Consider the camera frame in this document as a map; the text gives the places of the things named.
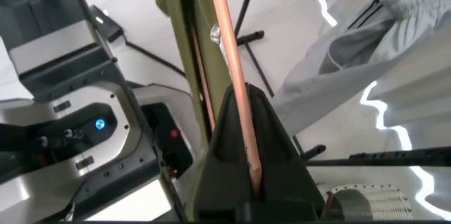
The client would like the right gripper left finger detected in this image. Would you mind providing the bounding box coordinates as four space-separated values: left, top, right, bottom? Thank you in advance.
193 82 254 223

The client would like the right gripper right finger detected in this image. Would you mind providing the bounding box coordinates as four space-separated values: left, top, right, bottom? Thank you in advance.
247 82 325 223

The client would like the green garment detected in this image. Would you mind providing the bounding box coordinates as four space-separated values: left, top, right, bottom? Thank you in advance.
154 0 233 222

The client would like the pink clothes hanger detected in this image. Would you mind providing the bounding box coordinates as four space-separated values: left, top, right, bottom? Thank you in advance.
190 0 264 197

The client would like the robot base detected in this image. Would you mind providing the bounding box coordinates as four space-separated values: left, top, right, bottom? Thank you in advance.
0 0 198 223

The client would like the white laundry basket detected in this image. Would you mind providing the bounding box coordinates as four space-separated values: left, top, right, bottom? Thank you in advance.
322 183 413 222

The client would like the black clothes rack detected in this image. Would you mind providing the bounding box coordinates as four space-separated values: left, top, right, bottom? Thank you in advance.
234 0 451 168

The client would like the white curtain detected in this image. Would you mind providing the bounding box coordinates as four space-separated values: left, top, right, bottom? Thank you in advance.
299 0 451 218

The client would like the black power adapter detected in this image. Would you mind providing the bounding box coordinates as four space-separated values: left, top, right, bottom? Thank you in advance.
89 4 125 44

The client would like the black cable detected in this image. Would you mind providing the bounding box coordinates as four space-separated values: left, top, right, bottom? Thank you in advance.
123 39 187 77

